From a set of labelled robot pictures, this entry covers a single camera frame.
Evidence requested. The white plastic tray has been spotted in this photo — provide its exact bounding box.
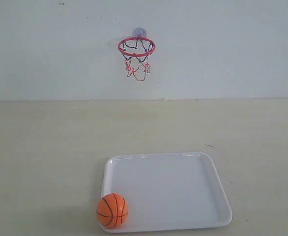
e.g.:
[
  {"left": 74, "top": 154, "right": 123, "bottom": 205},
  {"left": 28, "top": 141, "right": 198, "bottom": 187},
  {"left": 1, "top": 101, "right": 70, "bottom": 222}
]
[{"left": 100, "top": 152, "right": 232, "bottom": 233}]

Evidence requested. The red mini basketball hoop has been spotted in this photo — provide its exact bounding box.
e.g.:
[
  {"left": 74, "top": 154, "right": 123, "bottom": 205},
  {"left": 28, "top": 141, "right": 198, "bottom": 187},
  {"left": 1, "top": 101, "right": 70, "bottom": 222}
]
[{"left": 117, "top": 36, "right": 156, "bottom": 82}]

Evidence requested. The small orange toy basketball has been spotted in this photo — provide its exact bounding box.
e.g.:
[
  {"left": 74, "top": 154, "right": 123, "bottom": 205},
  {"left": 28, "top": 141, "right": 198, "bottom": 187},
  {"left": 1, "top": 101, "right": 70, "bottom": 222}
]
[{"left": 96, "top": 193, "right": 129, "bottom": 229}]

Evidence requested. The clear suction cup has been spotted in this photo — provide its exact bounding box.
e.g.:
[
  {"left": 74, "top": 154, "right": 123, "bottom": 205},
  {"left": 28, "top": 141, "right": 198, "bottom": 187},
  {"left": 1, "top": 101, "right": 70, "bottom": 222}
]
[{"left": 133, "top": 28, "right": 147, "bottom": 38}]

